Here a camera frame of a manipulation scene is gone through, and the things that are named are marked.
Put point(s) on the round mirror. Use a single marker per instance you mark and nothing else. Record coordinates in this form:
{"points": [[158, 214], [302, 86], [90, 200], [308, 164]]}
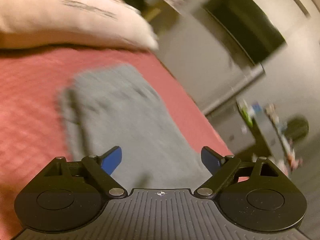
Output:
{"points": [[297, 128]]}

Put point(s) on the white pillow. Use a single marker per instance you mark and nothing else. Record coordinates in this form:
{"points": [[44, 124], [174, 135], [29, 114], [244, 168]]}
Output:
{"points": [[96, 23]]}

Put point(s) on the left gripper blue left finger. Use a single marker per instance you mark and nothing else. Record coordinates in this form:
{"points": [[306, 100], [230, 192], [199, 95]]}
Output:
{"points": [[89, 178]]}

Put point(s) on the grey small cabinet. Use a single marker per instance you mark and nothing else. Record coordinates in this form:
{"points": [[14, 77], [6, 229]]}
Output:
{"points": [[230, 125]]}

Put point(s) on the red ribbed bedspread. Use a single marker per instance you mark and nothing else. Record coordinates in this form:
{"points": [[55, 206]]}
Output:
{"points": [[31, 128]]}

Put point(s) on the grey sweatpants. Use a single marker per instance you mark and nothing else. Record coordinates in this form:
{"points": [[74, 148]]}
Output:
{"points": [[104, 108]]}

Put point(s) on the black wall television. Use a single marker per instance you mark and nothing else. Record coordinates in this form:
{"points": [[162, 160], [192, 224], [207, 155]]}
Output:
{"points": [[248, 25]]}

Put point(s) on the dark vanity desk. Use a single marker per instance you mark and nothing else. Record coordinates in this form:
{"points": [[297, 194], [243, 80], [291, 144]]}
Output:
{"points": [[273, 145]]}

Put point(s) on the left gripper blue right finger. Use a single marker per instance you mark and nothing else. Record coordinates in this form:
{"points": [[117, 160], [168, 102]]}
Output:
{"points": [[232, 178]]}

